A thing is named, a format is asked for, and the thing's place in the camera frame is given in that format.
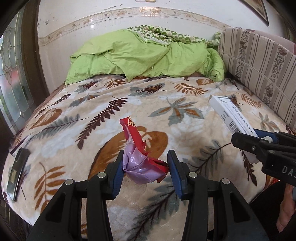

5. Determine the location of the long white medicine box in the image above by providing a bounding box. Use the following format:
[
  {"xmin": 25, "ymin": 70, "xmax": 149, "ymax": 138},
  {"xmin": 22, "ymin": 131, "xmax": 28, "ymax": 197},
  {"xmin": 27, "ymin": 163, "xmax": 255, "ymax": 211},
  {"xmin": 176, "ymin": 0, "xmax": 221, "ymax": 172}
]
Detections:
[{"xmin": 208, "ymin": 95, "xmax": 261, "ymax": 164}]

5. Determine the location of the red purple wrapper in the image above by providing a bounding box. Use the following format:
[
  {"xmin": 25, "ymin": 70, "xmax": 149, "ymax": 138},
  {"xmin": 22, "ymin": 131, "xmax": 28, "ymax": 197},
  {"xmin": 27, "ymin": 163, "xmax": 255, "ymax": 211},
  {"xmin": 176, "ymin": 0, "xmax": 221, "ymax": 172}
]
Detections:
[{"xmin": 119, "ymin": 116, "xmax": 169, "ymax": 185}]

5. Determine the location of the right hand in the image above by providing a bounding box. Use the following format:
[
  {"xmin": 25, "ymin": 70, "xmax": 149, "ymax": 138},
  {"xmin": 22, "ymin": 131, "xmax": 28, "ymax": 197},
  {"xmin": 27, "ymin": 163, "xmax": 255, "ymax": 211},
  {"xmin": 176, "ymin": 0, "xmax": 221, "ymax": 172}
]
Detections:
[{"xmin": 276, "ymin": 184, "xmax": 295, "ymax": 232}]

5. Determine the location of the black phone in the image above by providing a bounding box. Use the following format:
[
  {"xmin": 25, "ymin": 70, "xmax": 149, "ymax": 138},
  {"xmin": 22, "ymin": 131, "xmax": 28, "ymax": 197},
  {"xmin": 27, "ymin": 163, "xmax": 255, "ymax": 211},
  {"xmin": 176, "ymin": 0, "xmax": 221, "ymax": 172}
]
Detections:
[{"xmin": 6, "ymin": 148, "xmax": 30, "ymax": 201}]

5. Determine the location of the striped floral headboard cushion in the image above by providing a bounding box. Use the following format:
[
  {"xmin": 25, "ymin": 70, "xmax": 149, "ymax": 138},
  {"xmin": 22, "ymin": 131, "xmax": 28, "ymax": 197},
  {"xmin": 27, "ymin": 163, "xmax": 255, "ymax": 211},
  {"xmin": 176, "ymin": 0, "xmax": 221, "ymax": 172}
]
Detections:
[{"xmin": 218, "ymin": 27, "xmax": 295, "ymax": 130}]

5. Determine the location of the leaf pattern bed blanket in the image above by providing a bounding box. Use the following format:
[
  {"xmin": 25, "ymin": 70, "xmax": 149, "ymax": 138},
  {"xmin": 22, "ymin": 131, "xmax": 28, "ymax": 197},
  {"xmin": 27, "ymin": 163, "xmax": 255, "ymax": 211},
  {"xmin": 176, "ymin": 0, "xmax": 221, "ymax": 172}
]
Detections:
[{"xmin": 1, "ymin": 75, "xmax": 295, "ymax": 240}]

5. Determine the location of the stained glass window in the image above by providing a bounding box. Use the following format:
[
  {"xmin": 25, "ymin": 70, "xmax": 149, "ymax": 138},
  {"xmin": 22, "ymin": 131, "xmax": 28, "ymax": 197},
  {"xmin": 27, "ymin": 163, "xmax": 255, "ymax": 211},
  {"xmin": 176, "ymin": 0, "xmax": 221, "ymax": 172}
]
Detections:
[{"xmin": 1, "ymin": 9, "xmax": 36, "ymax": 135}]

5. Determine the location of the framed picture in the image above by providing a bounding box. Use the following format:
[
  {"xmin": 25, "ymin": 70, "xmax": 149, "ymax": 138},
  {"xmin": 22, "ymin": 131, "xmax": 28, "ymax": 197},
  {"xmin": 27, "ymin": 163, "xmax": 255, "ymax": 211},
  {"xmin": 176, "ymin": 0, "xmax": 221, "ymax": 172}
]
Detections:
[{"xmin": 240, "ymin": 0, "xmax": 269, "ymax": 26}]

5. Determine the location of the green quilt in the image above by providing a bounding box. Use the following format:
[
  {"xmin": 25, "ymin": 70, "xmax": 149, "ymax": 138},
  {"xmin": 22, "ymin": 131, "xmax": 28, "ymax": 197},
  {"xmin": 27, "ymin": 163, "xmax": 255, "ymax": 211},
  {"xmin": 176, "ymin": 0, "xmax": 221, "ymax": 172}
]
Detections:
[{"xmin": 65, "ymin": 25, "xmax": 226, "ymax": 84}]

